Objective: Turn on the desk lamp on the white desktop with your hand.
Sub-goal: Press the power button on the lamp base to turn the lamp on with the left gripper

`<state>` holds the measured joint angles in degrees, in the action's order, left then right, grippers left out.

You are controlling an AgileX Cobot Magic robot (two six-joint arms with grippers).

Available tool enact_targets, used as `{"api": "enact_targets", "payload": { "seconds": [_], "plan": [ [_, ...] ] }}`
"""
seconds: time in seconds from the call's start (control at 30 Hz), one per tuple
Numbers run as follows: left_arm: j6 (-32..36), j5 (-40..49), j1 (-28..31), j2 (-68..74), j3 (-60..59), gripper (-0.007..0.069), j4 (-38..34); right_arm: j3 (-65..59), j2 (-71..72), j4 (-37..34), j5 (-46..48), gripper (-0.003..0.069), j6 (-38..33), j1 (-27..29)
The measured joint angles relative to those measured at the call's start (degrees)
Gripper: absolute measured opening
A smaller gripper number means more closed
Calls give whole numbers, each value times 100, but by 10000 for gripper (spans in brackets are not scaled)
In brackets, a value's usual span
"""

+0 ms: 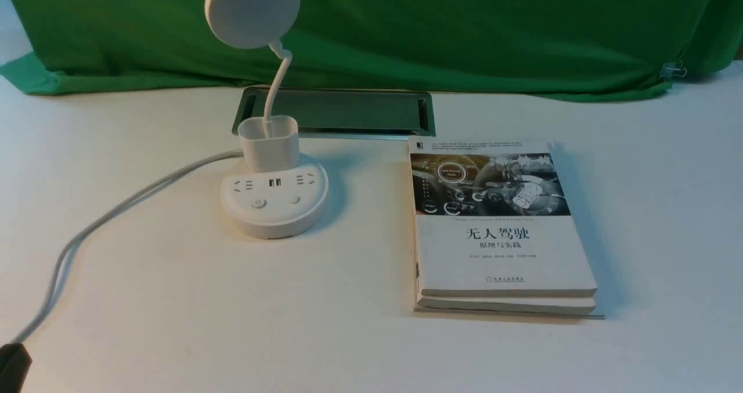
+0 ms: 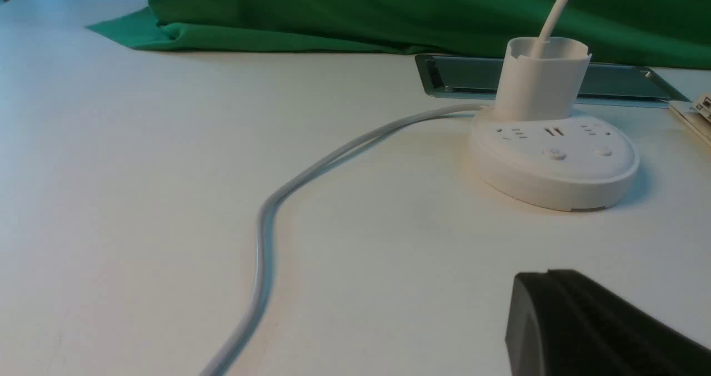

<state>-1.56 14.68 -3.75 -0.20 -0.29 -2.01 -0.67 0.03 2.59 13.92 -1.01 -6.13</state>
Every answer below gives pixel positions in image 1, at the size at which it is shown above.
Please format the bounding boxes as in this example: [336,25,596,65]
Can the white power cable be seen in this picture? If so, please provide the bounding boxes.
[10,149,244,347]

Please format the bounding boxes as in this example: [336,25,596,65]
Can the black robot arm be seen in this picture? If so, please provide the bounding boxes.
[1,343,32,393]

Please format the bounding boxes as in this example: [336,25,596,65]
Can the green backdrop cloth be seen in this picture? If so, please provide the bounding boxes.
[2,0,742,102]

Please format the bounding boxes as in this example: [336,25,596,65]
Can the top white book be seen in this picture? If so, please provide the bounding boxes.
[407,137,598,297]

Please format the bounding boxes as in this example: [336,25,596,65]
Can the white desk lamp power strip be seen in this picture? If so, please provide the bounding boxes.
[204,0,329,240]

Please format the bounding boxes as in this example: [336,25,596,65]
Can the bottom white book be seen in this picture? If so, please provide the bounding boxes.
[413,262,606,319]

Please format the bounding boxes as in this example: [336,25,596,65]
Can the metal binder clip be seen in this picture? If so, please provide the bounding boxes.
[659,60,688,81]

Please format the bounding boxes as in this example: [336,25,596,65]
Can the white book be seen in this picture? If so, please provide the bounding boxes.
[407,137,598,297]
[413,262,606,319]

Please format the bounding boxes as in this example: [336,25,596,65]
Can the metal desk cable grommet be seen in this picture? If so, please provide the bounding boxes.
[232,87,437,138]

